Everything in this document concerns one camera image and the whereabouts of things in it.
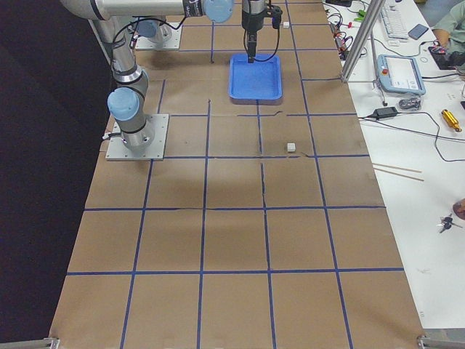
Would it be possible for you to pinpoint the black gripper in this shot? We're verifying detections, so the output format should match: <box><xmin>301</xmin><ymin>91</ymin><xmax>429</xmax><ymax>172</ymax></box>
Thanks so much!
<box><xmin>241</xmin><ymin>0</ymin><xmax>283</xmax><ymax>63</ymax></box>

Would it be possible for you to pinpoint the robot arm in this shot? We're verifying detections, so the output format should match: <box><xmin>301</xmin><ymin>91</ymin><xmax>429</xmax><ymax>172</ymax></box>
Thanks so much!
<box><xmin>62</xmin><ymin>1</ymin><xmax>283</xmax><ymax>160</ymax></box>
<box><xmin>137</xmin><ymin>20</ymin><xmax>172</xmax><ymax>47</ymax></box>

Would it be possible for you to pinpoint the blue plastic tray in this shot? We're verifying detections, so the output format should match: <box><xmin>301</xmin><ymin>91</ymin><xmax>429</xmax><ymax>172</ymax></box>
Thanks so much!
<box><xmin>228</xmin><ymin>53</ymin><xmax>283</xmax><ymax>103</ymax></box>

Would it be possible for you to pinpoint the green clamp tool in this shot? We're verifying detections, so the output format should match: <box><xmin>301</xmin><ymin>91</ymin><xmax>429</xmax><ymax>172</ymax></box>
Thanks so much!
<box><xmin>354</xmin><ymin>9</ymin><xmax>366</xmax><ymax>23</ymax></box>

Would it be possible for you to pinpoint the white keyboard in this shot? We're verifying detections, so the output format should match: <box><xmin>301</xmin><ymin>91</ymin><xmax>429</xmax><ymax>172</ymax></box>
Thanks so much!
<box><xmin>380</xmin><ymin>1</ymin><xmax>409</xmax><ymax>40</ymax></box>

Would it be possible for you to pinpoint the robot teach pendant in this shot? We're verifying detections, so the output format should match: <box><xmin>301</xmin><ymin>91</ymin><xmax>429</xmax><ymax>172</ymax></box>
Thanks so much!
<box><xmin>376</xmin><ymin>55</ymin><xmax>426</xmax><ymax>95</ymax></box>

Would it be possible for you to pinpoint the black power adapter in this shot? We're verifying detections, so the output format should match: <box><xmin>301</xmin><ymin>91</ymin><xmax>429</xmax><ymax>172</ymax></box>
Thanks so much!
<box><xmin>372</xmin><ymin>107</ymin><xmax>398</xmax><ymax>120</ymax></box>

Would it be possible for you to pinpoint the blue grey phone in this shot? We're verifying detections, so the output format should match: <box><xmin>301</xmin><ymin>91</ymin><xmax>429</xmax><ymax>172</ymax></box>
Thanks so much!
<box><xmin>408</xmin><ymin>24</ymin><xmax>429</xmax><ymax>40</ymax></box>

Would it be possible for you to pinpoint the wooden stick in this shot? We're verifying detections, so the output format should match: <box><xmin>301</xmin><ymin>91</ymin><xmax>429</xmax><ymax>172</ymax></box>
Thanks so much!
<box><xmin>372</xmin><ymin>163</ymin><xmax>424</xmax><ymax>182</ymax></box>

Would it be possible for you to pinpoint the brown paper table cover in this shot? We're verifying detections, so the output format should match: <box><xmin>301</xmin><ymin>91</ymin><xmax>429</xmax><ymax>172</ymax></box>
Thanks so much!
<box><xmin>50</xmin><ymin>1</ymin><xmax>422</xmax><ymax>348</ymax></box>

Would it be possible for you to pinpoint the person in green shirt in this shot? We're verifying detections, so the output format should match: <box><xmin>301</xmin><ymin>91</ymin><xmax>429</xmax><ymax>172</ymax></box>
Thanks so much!
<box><xmin>429</xmin><ymin>1</ymin><xmax>464</xmax><ymax>74</ymax></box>

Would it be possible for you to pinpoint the bunch of keys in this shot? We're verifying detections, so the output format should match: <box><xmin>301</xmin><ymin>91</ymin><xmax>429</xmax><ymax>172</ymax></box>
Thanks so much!
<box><xmin>437</xmin><ymin>214</ymin><xmax>462</xmax><ymax>233</ymax></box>

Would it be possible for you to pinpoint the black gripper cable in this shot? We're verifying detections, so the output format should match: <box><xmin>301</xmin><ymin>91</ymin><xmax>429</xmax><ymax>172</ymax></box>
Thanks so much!
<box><xmin>252</xmin><ymin>14</ymin><xmax>281</xmax><ymax>63</ymax></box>

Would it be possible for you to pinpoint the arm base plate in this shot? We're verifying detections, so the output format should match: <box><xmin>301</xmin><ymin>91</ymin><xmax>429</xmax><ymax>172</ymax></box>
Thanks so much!
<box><xmin>135</xmin><ymin>20</ymin><xmax>182</xmax><ymax>51</ymax></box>
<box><xmin>105</xmin><ymin>114</ymin><xmax>169</xmax><ymax>161</ymax></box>

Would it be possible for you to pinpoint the aluminium frame post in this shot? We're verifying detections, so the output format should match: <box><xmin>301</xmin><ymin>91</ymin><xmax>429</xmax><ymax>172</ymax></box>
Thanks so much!
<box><xmin>341</xmin><ymin>0</ymin><xmax>384</xmax><ymax>82</ymax></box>

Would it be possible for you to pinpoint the black coiled cable bundle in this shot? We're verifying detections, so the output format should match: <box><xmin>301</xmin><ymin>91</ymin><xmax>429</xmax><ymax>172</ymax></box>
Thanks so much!
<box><xmin>397</xmin><ymin>97</ymin><xmax>423</xmax><ymax>111</ymax></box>

